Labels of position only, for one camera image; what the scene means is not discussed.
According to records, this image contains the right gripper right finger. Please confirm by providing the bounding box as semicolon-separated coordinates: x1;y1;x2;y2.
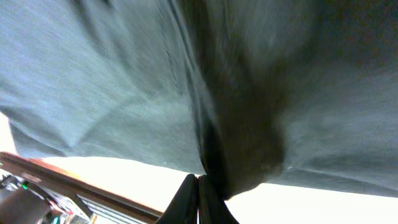
198;175;239;224

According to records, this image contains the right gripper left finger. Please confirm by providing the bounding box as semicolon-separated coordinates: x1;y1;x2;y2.
156;174;198;224

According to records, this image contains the black t-shirt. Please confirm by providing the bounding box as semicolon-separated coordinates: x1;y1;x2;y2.
1;0;397;199

